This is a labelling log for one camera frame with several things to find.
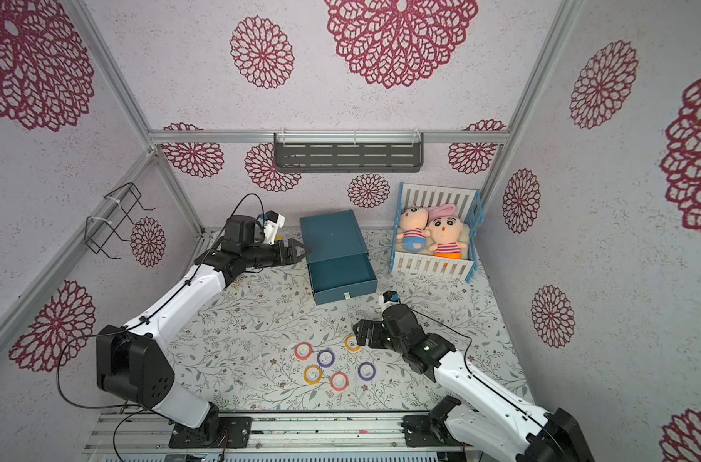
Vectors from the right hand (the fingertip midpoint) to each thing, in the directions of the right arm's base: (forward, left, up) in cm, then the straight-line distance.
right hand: (371, 331), depth 81 cm
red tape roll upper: (-2, +20, -9) cm, 23 cm away
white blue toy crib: (+51, -38, +3) cm, 63 cm away
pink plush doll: (+42, -16, +2) cm, 45 cm away
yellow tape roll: (0, +6, -10) cm, 12 cm away
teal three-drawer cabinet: (+17, +10, +12) cm, 23 cm away
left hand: (+16, +20, +15) cm, 30 cm away
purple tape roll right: (-8, +3, -9) cm, 13 cm away
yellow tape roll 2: (-9, +17, -10) cm, 22 cm away
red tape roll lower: (-11, +11, -9) cm, 18 cm away
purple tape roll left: (-6, +13, -10) cm, 18 cm away
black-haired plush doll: (+37, -26, +4) cm, 45 cm away
